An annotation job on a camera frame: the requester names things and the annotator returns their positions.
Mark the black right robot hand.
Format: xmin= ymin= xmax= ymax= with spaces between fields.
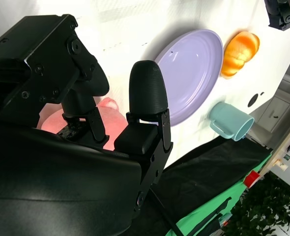
xmin=0 ymin=14 xmax=173 ymax=236

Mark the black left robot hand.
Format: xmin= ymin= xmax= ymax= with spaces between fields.
xmin=264 ymin=0 xmax=290 ymax=31

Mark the pink plush beaver doll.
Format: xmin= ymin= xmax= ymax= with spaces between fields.
xmin=36 ymin=97 xmax=128 ymax=152

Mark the lavender round plate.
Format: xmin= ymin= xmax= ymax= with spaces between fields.
xmin=154 ymin=29 xmax=224 ymax=127

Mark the peeled orange toy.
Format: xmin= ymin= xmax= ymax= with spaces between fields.
xmin=220 ymin=31 xmax=261 ymax=80

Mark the grey cabinet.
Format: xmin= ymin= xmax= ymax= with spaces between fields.
xmin=245 ymin=71 xmax=290 ymax=149

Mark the teal plastic mug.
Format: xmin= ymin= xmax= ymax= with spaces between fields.
xmin=209 ymin=101 xmax=256 ymax=142

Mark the beige wooden board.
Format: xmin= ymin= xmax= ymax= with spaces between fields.
xmin=261 ymin=114 xmax=290 ymax=179

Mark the black cloth backdrop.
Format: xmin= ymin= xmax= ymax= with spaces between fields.
xmin=145 ymin=136 xmax=273 ymax=236

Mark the green cloth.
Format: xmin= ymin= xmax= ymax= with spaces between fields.
xmin=164 ymin=149 xmax=275 ymax=236

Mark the green foliage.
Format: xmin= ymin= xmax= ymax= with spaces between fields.
xmin=222 ymin=172 xmax=290 ymax=236

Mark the thin black cable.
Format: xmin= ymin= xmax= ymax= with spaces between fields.
xmin=148 ymin=188 xmax=184 ymax=236

